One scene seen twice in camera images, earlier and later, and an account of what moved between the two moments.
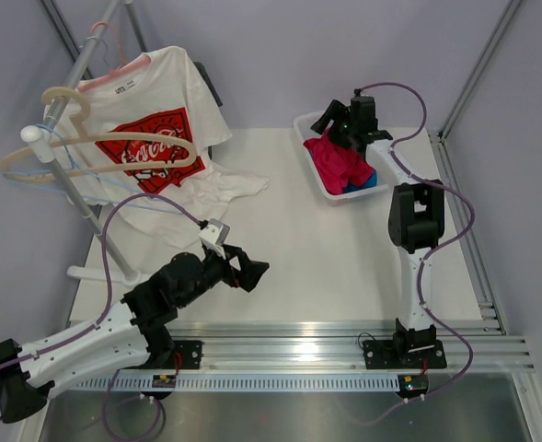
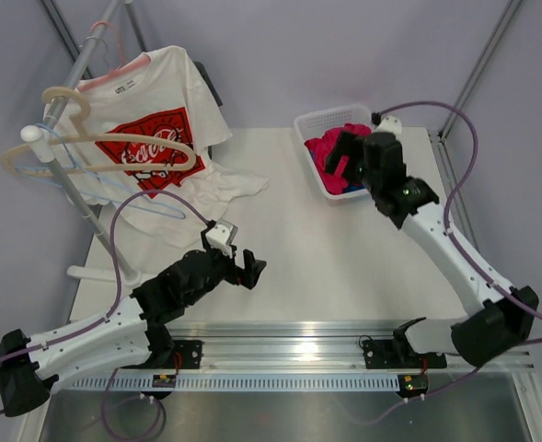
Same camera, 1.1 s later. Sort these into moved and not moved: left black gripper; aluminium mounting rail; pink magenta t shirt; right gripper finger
Moved: right gripper finger
Not moved: pink magenta t shirt; aluminium mounting rail; left black gripper
